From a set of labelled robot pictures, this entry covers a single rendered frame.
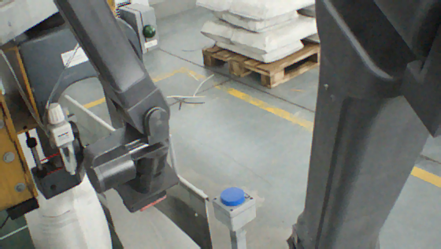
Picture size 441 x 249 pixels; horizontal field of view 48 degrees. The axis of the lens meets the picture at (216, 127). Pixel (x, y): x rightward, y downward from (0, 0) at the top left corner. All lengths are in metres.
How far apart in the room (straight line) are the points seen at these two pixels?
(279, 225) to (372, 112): 2.25
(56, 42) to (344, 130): 0.81
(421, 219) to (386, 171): 2.26
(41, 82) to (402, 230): 1.86
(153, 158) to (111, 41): 0.19
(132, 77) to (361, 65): 0.51
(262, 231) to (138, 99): 1.80
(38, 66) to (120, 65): 0.35
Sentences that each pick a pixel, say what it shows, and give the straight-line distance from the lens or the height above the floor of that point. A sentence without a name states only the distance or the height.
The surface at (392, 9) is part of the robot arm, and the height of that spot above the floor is 1.55.
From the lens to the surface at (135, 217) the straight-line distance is 0.99.
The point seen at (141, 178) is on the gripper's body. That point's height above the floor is 1.17.
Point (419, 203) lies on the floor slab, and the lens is 2.64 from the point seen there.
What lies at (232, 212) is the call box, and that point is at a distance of 1.23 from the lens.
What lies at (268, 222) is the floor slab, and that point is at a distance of 2.49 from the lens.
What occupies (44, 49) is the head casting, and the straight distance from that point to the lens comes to 1.00.
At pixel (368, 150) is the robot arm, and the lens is 0.26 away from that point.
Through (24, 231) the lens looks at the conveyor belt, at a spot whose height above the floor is 0.38.
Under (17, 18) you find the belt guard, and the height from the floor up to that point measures 1.39.
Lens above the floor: 1.60
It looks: 29 degrees down
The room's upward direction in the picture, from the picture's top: 7 degrees counter-clockwise
